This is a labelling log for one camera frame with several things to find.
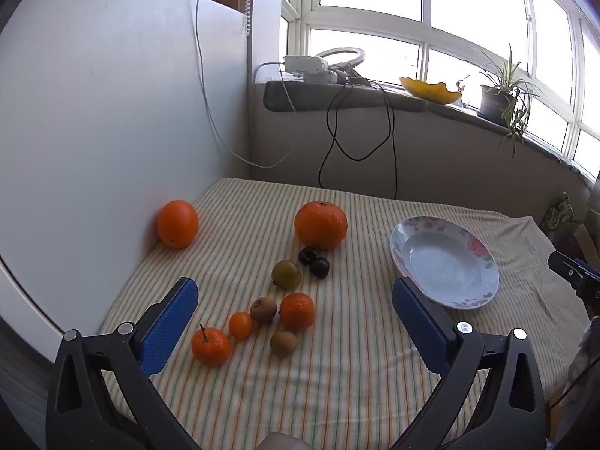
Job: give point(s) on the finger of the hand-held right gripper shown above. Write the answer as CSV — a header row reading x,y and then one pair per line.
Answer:
x,y
591,288
567,266

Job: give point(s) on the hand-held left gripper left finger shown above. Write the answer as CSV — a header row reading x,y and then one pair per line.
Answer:
x,y
168,323

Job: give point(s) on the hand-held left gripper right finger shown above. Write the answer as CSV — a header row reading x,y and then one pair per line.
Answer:
x,y
422,328

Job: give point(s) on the tangerine with stem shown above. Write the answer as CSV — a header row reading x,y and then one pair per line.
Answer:
x,y
211,347

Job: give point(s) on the floral white plate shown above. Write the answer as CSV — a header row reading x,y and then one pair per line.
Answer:
x,y
445,262

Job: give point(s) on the smooth large orange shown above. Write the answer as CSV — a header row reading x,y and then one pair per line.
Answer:
x,y
177,223

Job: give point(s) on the dark plum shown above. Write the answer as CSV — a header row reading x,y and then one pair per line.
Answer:
x,y
320,267
307,256

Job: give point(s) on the bumpy medium tangerine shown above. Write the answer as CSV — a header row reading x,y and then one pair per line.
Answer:
x,y
296,311

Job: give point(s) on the bumpy large orange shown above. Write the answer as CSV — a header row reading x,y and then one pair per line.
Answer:
x,y
321,225

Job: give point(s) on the person's right hand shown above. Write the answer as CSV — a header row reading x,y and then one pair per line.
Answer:
x,y
586,370

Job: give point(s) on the cardboard box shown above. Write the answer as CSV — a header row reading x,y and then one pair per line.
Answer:
x,y
588,241

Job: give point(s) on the green patterned bag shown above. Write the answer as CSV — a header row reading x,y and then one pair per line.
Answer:
x,y
560,213

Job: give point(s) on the small smooth tangerine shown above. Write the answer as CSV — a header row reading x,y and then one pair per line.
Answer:
x,y
240,325

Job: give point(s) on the striped table cloth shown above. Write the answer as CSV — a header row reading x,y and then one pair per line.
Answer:
x,y
356,384

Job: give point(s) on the brown kiwi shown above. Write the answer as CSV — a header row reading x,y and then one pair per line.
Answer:
x,y
263,309
283,342

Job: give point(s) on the green round fruit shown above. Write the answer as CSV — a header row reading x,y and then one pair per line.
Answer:
x,y
286,273

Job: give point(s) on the potted spider plant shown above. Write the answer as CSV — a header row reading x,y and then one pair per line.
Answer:
x,y
494,103

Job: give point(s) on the yellow bowl on sill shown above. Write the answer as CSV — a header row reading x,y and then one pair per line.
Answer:
x,y
429,90

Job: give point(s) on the white cabinet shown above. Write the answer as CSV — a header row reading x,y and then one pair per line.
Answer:
x,y
117,103

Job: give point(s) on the white power strip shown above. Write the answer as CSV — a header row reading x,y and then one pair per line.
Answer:
x,y
304,63

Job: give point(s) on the white window frame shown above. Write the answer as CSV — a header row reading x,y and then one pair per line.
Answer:
x,y
300,23

